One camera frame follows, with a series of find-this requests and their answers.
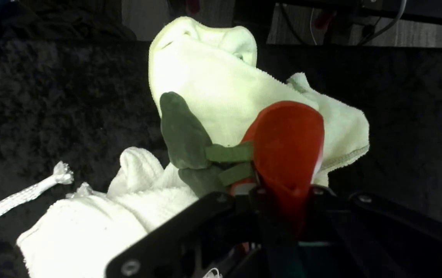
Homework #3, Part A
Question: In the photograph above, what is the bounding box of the red plush strawberry toy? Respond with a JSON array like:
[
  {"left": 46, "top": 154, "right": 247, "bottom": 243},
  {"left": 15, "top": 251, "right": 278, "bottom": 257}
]
[{"left": 159, "top": 93, "right": 324, "bottom": 228}]

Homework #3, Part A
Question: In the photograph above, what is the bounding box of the cream white towel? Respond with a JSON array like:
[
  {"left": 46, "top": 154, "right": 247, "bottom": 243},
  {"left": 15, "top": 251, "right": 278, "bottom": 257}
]
[{"left": 17, "top": 147, "right": 196, "bottom": 278}]

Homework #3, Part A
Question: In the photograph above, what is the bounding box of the white rope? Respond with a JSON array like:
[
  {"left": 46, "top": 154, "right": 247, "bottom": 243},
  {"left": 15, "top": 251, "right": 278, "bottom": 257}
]
[{"left": 0, "top": 161, "right": 75, "bottom": 243}]

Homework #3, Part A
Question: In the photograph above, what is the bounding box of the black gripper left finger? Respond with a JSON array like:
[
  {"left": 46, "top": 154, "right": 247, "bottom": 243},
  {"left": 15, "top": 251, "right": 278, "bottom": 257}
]
[{"left": 105, "top": 194, "right": 256, "bottom": 278}]

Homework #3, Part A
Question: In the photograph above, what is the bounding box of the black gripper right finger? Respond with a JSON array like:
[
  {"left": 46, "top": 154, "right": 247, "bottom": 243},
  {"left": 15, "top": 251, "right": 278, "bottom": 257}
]
[{"left": 303, "top": 188, "right": 442, "bottom": 278}]

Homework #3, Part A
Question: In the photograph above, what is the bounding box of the pale green cloth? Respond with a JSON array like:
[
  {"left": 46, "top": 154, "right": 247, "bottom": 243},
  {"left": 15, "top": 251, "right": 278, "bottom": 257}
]
[{"left": 148, "top": 18, "right": 369, "bottom": 186}]

